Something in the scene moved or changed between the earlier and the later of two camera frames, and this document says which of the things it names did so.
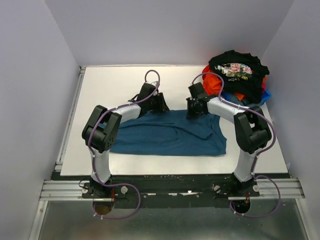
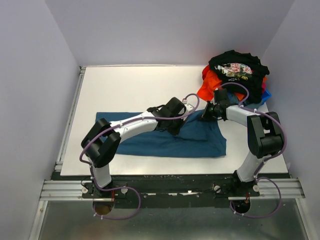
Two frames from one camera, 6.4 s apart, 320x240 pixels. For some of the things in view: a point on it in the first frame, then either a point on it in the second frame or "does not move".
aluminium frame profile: [58, 189] does not move
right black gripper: [190, 114] → [206, 115]
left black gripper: [162, 106] → [176, 131]
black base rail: [170, 191] does not move
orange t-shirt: [212, 84] does not move
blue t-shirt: [170, 133] does not move
